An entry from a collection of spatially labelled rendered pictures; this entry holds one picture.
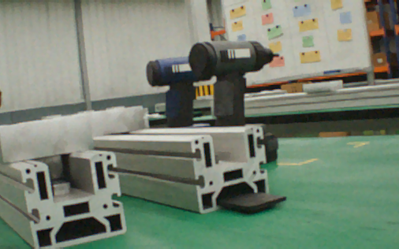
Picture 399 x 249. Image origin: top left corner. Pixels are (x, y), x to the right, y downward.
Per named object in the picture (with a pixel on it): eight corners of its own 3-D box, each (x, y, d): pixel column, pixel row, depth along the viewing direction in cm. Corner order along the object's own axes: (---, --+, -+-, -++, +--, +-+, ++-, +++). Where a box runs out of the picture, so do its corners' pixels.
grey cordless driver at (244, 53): (196, 172, 87) (180, 45, 86) (275, 153, 99) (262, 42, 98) (225, 174, 81) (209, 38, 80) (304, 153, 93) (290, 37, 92)
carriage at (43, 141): (-13, 176, 64) (-20, 128, 64) (59, 165, 70) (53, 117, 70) (7, 188, 51) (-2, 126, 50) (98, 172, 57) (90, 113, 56)
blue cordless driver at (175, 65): (155, 161, 112) (143, 62, 110) (236, 147, 119) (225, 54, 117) (165, 163, 104) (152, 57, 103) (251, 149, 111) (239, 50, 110)
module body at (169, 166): (32, 169, 123) (27, 136, 123) (68, 163, 128) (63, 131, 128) (200, 214, 55) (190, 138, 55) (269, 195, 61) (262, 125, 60)
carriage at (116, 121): (61, 151, 95) (57, 117, 95) (112, 143, 101) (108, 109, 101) (89, 154, 82) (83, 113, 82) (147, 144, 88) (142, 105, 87)
